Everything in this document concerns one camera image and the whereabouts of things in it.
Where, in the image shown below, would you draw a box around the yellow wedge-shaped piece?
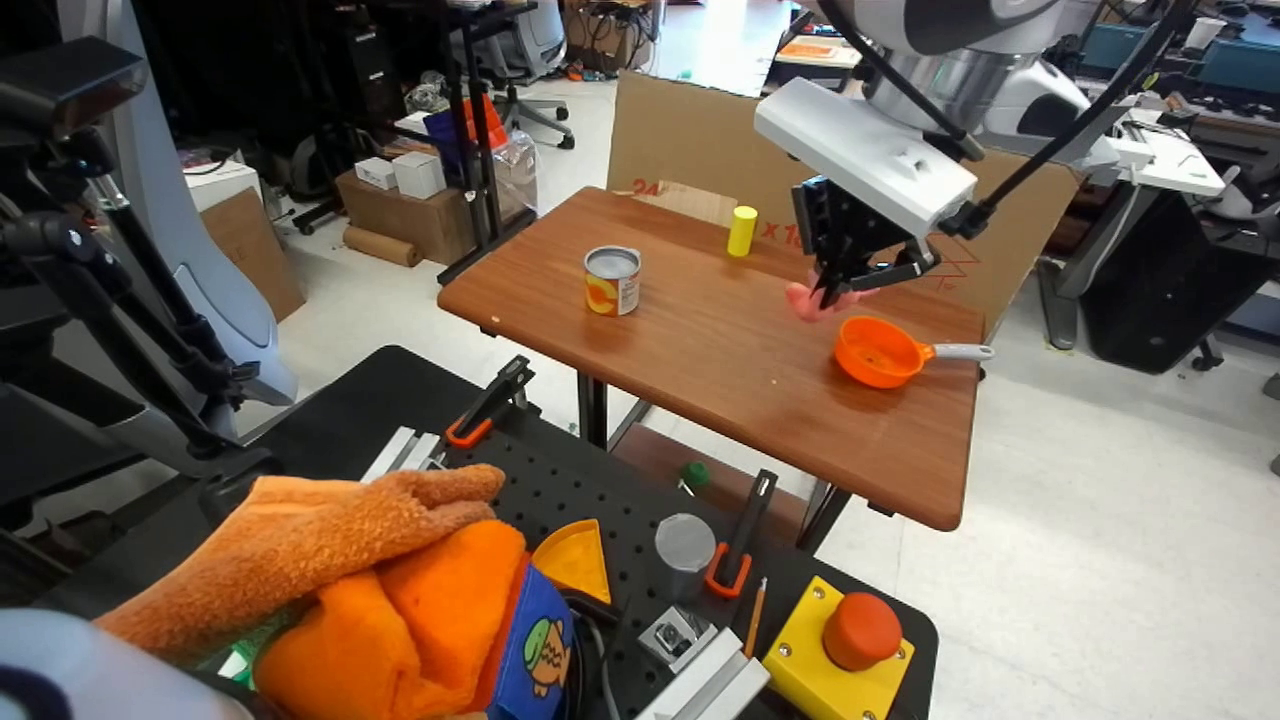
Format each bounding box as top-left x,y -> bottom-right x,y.
530,520 -> 613,606

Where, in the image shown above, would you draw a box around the cardboard panel behind table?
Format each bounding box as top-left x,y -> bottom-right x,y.
606,71 -> 1079,328

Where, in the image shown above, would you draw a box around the orange-handled black clamp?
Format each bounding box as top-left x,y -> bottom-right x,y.
442,356 -> 530,454
705,474 -> 775,601

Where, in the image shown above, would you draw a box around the yellow emergency stop button box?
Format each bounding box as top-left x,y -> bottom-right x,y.
765,577 -> 916,720

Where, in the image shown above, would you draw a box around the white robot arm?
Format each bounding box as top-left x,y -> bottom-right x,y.
751,0 -> 1195,316

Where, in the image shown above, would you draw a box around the yellow cylinder block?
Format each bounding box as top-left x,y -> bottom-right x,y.
724,205 -> 759,261

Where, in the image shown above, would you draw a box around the orange toy pan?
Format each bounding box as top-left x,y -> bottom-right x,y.
832,316 -> 993,392

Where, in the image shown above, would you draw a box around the cardboard box on floor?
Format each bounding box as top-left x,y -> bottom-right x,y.
335,171 -> 476,270

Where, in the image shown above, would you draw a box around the black office chair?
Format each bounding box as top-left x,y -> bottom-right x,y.
471,0 -> 574,147

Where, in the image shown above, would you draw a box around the brown wooden table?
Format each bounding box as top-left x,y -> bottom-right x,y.
438,187 -> 977,531

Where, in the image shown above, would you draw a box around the orange and blue fabric bag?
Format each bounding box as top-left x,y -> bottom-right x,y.
254,520 -> 574,720

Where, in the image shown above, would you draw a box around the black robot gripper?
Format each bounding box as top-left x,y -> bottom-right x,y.
790,176 -> 937,310

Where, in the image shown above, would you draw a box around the aluminium extrusion rail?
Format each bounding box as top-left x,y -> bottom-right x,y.
638,632 -> 769,720

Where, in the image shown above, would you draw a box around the pink plush toy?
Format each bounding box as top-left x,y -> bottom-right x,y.
784,284 -> 859,321

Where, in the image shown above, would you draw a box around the orange terry cloth towel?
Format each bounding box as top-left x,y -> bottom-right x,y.
100,466 -> 504,663

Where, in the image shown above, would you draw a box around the tin can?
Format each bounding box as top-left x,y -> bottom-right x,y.
582,245 -> 638,316

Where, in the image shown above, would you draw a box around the grey round disc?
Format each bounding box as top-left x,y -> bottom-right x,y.
652,514 -> 716,574

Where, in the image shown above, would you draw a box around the orange pencil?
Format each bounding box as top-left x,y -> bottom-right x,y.
743,577 -> 773,657

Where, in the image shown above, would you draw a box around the black perforated board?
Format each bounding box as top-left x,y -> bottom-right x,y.
50,341 -> 945,720

